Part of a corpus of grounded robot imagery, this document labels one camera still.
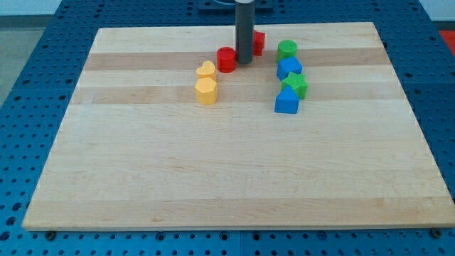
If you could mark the blue cube block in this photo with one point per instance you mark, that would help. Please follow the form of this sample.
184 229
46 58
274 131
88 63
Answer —
288 65

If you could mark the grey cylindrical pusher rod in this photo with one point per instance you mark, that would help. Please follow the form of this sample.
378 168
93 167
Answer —
244 30

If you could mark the yellow heart block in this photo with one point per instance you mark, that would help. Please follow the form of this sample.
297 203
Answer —
206 70

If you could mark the red star block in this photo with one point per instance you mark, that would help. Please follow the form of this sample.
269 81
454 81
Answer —
258 42

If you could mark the red cylinder block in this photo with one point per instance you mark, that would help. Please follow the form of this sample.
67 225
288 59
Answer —
226 59

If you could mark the yellow hexagon block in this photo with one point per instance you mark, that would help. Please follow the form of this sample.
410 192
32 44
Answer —
206 91

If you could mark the blue pentagon block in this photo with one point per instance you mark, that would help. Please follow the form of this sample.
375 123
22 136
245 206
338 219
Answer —
287 101

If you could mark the green star block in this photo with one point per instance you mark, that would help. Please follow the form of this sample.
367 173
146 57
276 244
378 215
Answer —
297 82

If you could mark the red object at edge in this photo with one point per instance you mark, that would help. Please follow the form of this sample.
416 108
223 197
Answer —
449 39

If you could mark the green cylinder block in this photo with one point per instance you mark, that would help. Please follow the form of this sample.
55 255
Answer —
286 48

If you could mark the wooden board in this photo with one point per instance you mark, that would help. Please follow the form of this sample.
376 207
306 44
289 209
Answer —
136 150

